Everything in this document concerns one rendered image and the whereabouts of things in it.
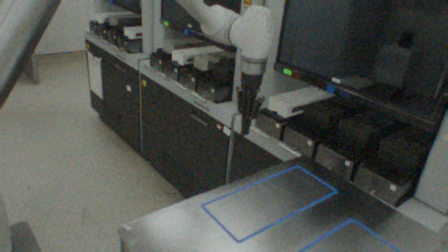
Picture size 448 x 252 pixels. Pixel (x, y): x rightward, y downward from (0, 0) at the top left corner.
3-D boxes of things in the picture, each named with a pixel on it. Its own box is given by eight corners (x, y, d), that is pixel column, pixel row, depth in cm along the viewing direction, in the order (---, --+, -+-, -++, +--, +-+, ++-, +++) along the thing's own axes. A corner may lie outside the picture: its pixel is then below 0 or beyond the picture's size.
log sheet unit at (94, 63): (90, 90, 286) (86, 45, 271) (104, 102, 268) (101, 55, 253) (87, 91, 285) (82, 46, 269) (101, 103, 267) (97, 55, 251)
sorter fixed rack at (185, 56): (215, 56, 208) (216, 45, 205) (226, 61, 201) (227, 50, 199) (171, 62, 190) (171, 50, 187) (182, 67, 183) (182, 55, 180)
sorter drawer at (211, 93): (291, 73, 213) (293, 59, 209) (309, 81, 204) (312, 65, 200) (189, 95, 169) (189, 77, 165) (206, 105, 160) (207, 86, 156)
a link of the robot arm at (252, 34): (276, 57, 120) (248, 47, 128) (284, 8, 113) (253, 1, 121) (255, 61, 113) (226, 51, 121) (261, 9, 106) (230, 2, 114)
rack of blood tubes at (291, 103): (313, 98, 161) (315, 85, 159) (331, 106, 155) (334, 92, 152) (266, 111, 143) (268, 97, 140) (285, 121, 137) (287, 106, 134)
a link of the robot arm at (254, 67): (254, 50, 125) (252, 67, 128) (235, 53, 120) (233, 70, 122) (273, 57, 119) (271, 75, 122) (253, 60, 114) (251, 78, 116)
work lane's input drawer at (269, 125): (349, 96, 187) (354, 80, 183) (374, 106, 178) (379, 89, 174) (246, 129, 143) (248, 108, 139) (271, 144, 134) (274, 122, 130)
